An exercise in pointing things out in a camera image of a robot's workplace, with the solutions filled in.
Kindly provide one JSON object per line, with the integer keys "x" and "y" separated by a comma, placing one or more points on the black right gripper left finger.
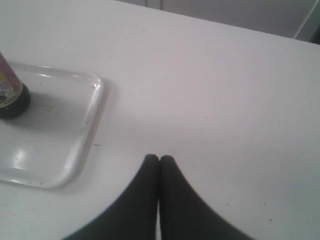
{"x": 133, "y": 215}

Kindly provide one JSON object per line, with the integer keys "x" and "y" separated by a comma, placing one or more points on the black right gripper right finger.
{"x": 183, "y": 214}

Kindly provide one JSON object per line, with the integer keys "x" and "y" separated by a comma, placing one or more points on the white rectangular plastic tray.
{"x": 42, "y": 148}

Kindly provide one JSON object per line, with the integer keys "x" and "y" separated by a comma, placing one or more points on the dark soy sauce bottle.
{"x": 15, "y": 96}

